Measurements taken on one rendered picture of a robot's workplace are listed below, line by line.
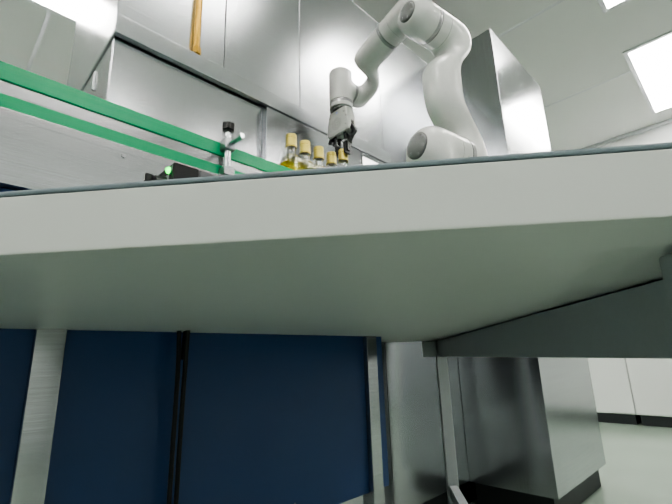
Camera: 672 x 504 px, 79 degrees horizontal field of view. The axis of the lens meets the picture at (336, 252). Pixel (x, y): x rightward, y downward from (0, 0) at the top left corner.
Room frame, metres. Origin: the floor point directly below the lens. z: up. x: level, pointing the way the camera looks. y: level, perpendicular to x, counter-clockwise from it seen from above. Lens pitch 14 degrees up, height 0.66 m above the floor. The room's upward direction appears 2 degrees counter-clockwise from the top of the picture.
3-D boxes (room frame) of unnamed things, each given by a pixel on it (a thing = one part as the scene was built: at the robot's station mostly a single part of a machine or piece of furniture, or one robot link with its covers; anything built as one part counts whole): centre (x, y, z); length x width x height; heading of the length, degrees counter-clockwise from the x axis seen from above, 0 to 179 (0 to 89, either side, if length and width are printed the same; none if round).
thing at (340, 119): (1.31, -0.03, 1.47); 0.10 x 0.07 x 0.11; 45
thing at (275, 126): (1.55, -0.09, 1.32); 0.90 x 0.03 x 0.34; 135
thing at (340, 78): (1.31, -0.04, 1.62); 0.09 x 0.08 x 0.13; 126
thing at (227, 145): (0.81, 0.22, 1.11); 0.07 x 0.04 x 0.13; 45
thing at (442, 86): (0.97, -0.32, 1.33); 0.16 x 0.12 x 0.50; 126
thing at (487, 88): (2.17, -0.95, 1.86); 0.70 x 0.37 x 0.89; 135
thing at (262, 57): (1.99, 0.03, 1.53); 2.34 x 0.79 x 1.55; 135
